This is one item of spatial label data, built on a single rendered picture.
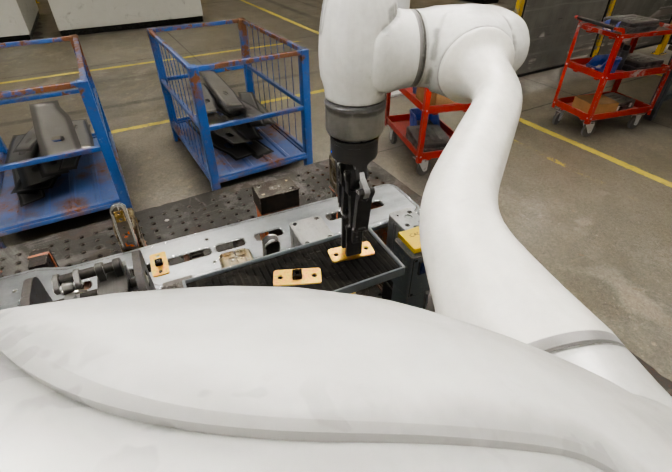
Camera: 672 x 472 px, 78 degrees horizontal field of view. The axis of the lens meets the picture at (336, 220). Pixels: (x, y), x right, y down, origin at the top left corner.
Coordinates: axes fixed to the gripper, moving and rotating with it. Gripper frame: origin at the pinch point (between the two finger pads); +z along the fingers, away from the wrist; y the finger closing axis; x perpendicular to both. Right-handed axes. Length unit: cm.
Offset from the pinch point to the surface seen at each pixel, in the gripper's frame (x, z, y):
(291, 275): 12.2, 3.8, -2.9
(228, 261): 22.6, 12.1, 13.9
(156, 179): 68, 120, 253
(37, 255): 68, 21, 41
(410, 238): -12.5, 4.1, 0.3
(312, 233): 3.9, 9.1, 13.9
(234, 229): 19.9, 20.0, 35.5
